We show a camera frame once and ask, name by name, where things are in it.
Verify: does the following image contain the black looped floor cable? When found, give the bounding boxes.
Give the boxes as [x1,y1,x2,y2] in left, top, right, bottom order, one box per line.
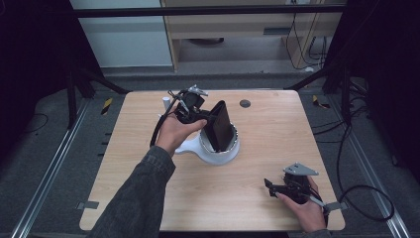
[336,123,396,223]

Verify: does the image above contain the aluminium floor rail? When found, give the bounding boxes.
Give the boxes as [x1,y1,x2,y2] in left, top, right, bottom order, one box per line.
[10,98,91,238]
[326,94,413,238]

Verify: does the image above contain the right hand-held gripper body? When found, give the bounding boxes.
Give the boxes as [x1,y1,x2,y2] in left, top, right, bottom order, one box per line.
[282,161,320,205]

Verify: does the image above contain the black metal stand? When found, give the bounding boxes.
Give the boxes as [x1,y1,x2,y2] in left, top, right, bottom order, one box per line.
[64,63,132,131]
[282,63,353,125]

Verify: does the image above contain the black wallet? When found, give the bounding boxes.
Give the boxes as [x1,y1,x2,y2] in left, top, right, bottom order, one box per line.
[201,99,235,154]

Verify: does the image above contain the grey tape strip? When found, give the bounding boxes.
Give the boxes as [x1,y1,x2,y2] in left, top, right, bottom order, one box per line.
[325,200,349,213]
[75,200,100,211]

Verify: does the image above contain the thin black floor cable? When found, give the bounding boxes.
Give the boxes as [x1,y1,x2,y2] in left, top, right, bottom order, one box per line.
[22,112,50,135]

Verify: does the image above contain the person's right hand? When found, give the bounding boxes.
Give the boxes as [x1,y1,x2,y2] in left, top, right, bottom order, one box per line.
[274,176,329,234]

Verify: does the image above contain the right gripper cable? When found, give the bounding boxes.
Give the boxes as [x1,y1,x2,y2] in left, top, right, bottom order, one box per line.
[307,193,332,230]

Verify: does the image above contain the black curtain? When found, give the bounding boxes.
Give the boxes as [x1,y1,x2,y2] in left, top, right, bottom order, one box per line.
[0,0,104,163]
[321,0,420,186]

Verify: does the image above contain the black hanging cables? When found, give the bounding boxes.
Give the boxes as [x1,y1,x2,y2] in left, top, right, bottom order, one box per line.
[284,12,329,71]

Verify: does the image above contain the white cabinet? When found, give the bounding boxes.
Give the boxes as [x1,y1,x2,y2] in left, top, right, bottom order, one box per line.
[69,0,173,69]

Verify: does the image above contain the black horizontal bar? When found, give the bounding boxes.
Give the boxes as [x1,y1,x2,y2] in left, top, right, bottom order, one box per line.
[72,4,347,19]

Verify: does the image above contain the person's left hand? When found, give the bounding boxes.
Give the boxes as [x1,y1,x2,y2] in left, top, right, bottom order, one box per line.
[155,104,208,159]

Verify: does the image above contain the white bowl with silver rim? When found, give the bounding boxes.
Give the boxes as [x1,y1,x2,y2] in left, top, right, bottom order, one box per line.
[198,122,240,155]

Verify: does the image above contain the white key stand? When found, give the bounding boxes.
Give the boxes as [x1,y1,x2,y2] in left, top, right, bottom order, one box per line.
[157,95,242,167]

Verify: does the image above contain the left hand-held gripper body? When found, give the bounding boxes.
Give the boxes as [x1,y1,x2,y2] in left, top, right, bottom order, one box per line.
[172,83,210,126]

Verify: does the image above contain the wooden desk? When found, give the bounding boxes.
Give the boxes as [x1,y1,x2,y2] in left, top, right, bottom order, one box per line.
[160,0,349,72]

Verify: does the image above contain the yellow black striped tape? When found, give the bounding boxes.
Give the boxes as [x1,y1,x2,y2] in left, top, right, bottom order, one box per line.
[100,96,114,116]
[311,94,332,110]

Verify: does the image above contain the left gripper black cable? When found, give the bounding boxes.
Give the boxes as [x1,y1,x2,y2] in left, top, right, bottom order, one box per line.
[149,89,186,149]

